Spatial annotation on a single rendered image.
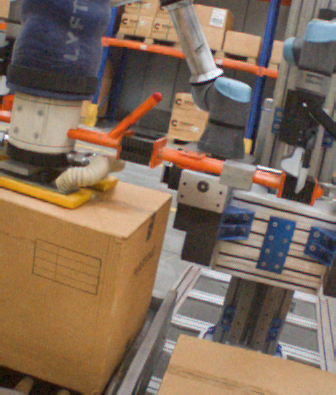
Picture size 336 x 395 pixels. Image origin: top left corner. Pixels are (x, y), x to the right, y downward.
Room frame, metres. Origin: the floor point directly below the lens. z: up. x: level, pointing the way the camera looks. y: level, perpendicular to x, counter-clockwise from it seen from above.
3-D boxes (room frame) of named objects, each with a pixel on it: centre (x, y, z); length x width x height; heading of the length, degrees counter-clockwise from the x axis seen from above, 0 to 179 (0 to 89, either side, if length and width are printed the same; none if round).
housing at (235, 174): (1.05, -0.15, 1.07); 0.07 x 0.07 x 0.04; 79
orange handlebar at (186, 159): (1.22, 0.09, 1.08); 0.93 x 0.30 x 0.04; 79
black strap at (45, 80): (1.15, 0.30, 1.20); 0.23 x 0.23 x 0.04
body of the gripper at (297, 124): (1.04, -0.26, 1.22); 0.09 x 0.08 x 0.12; 79
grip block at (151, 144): (1.10, 0.06, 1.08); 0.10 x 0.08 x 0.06; 169
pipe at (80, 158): (1.14, 0.31, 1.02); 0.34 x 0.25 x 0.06; 79
